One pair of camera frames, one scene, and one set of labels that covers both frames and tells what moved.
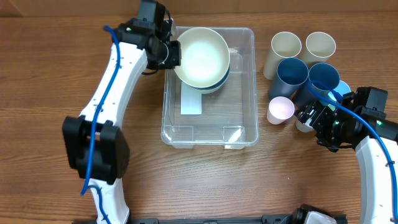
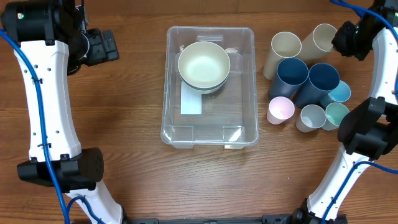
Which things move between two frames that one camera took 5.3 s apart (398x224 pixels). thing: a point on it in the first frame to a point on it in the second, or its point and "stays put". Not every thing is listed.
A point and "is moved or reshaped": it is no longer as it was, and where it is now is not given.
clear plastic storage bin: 211,98 stays put
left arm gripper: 176,58 to 102,53
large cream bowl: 205,57 is moved or reshaped
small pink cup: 280,109 stays put
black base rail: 298,216 stays put
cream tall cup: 283,45 stays put
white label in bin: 191,101 stays put
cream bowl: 203,91 stays put
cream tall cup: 319,46 is moved or reshaped
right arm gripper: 321,116 to 339,45
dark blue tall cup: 291,75 stays put
